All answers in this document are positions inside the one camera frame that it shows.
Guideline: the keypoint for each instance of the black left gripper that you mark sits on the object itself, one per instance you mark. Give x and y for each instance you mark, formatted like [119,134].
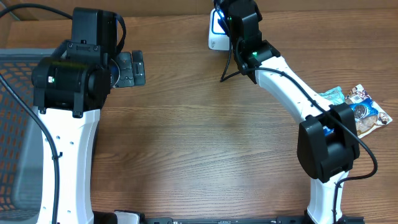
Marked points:
[134,70]

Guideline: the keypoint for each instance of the mint green tissue packet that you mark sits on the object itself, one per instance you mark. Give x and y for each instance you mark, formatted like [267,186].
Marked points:
[334,95]

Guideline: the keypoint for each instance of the blue snack packet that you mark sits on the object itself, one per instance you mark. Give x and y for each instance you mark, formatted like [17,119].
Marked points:
[365,115]

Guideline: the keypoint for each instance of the beige dried mushroom bag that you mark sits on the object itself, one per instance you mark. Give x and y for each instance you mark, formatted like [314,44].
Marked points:
[358,93]

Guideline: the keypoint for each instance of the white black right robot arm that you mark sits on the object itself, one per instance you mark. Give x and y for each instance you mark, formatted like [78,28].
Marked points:
[327,141]

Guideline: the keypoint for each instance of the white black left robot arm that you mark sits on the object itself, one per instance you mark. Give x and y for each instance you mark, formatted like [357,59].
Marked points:
[70,89]

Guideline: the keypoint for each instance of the white barcode scanner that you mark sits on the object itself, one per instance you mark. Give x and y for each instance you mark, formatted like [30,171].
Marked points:
[217,38]

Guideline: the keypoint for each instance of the grey plastic lattice basket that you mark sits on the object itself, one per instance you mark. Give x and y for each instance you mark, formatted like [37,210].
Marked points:
[21,139]

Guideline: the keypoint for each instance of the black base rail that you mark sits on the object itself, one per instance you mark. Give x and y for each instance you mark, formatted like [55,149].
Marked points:
[278,220]

